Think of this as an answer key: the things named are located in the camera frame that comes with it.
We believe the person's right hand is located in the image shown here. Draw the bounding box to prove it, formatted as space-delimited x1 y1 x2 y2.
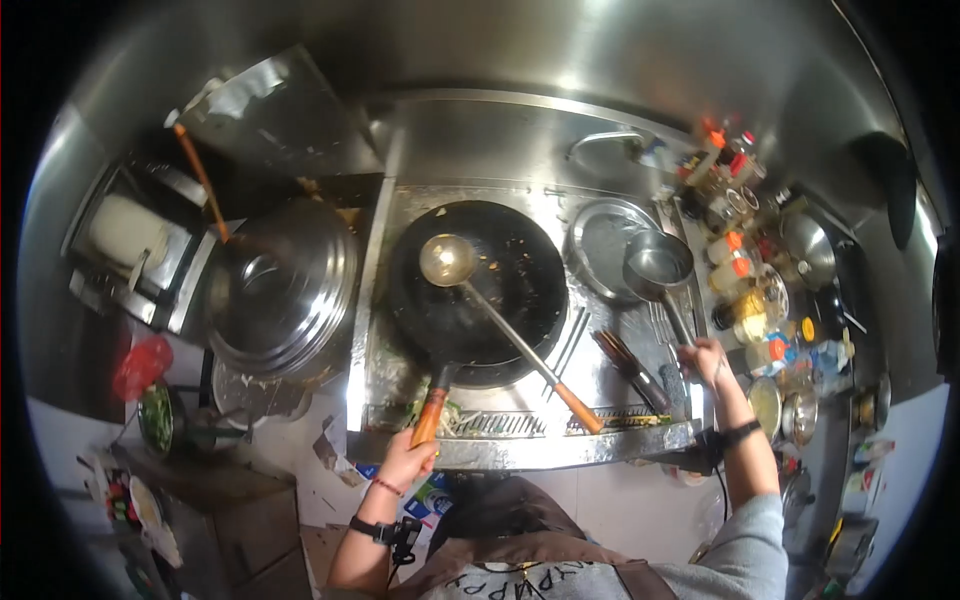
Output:
676 337 733 392

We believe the person's left hand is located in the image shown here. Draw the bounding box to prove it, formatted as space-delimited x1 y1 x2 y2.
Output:
374 429 441 494

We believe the small steel saucepan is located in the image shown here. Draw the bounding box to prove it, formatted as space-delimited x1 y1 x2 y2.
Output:
621 228 699 348

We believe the black wok with orange handle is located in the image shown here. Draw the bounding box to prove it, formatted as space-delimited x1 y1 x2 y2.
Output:
386 199 570 450

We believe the dark grey cylinder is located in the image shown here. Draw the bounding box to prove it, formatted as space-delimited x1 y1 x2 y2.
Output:
660 363 690 423

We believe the blue packet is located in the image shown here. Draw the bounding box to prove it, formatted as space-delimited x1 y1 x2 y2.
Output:
403 472 456 531

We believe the dark brown utensil bundle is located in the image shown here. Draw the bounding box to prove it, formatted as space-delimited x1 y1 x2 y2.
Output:
591 328 674 415

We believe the black wrist band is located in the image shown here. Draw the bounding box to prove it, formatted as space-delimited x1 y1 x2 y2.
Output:
678 418 763 475
348 514 423 565

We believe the steel bowl with yellow sauce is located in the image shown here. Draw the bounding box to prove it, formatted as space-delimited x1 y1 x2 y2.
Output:
747 375 784 444

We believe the steel cooking range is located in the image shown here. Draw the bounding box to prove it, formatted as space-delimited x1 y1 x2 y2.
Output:
345 88 712 474

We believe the group of condiment bottles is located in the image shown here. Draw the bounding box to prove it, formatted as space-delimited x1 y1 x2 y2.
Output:
671 116 856 395

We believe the small steel bowl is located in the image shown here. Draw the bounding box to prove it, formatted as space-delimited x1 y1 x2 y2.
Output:
781 386 820 447

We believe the round steel plate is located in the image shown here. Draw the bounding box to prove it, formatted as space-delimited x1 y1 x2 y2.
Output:
566 198 663 304

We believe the domed steel lid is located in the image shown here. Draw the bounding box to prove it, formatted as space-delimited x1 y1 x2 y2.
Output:
780 212 838 290

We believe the person's body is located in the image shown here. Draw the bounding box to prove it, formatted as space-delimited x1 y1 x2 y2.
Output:
390 474 790 600

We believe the brown wooden cabinet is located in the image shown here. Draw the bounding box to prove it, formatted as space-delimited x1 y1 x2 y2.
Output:
112 442 312 600

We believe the large steel pot lid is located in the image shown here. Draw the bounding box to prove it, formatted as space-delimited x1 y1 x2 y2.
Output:
204 198 363 384

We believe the steel tap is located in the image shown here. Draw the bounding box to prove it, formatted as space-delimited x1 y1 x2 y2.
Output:
564 129 650 162

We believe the bowl of green vegetables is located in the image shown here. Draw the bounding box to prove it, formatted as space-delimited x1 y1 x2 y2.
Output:
137 381 189 459

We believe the red plastic bag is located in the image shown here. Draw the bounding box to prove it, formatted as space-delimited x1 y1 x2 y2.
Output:
112 335 175 403

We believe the orange wooden stick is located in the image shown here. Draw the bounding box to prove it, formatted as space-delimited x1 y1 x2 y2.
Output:
172 122 231 244

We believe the steel tray with white container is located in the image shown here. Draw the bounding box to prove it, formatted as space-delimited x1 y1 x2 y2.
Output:
61 161 215 335

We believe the steel ladle with wooden handle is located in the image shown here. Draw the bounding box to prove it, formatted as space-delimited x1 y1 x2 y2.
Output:
418 233 606 436

